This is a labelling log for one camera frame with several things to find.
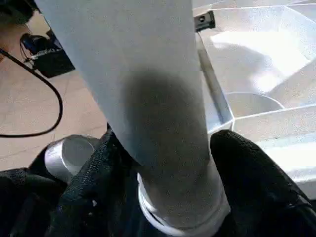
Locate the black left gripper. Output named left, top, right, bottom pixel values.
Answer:
left=194, top=11, right=216, bottom=32

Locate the white plastic table leg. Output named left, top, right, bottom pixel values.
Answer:
left=34, top=0, right=233, bottom=237

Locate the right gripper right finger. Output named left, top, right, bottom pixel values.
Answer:
left=209, top=129, right=316, bottom=237

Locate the black floor cable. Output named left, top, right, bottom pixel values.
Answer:
left=0, top=47, right=64, bottom=138

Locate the white plastic table top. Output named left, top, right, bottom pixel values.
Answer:
left=190, top=0, right=316, bottom=200

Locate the black work mat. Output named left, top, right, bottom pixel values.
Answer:
left=0, top=126, right=316, bottom=237

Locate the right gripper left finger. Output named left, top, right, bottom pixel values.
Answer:
left=47, top=129, right=145, bottom=237

